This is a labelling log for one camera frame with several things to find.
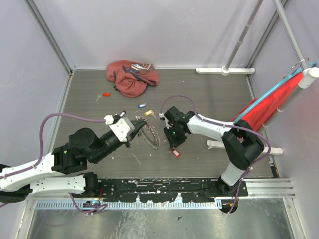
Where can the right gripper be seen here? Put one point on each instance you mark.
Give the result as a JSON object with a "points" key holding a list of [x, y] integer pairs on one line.
{"points": [[174, 142]]}

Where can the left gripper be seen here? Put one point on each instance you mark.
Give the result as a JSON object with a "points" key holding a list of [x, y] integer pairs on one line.
{"points": [[137, 125]]}

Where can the key with red white tag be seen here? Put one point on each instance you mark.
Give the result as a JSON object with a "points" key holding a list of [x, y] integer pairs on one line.
{"points": [[175, 153]]}

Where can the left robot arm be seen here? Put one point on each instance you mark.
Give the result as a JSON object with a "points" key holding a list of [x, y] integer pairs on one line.
{"points": [[60, 170]]}

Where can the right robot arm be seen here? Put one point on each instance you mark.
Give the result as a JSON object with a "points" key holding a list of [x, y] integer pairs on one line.
{"points": [[242, 144]]}

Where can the key with yellow tag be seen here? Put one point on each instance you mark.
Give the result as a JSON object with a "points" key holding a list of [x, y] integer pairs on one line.
{"points": [[150, 113]]}

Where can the key with blue tag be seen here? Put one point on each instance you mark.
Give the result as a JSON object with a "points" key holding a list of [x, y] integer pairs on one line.
{"points": [[142, 106]]}

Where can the red crumpled shirt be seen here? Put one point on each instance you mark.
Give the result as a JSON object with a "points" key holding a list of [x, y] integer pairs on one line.
{"points": [[132, 78]]}

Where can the white rack base bar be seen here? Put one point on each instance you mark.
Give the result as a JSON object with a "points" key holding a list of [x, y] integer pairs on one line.
{"points": [[225, 71]]}

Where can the red cloth on hanger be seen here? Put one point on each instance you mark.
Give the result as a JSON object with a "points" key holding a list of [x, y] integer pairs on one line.
{"points": [[262, 113]]}

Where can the grey rack pole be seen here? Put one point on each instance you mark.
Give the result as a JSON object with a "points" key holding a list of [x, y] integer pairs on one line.
{"points": [[243, 33]]}

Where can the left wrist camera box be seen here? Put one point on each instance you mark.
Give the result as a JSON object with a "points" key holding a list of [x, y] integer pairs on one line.
{"points": [[122, 129]]}

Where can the white slotted cable duct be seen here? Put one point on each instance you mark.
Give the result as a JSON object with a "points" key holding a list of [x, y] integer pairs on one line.
{"points": [[177, 204]]}

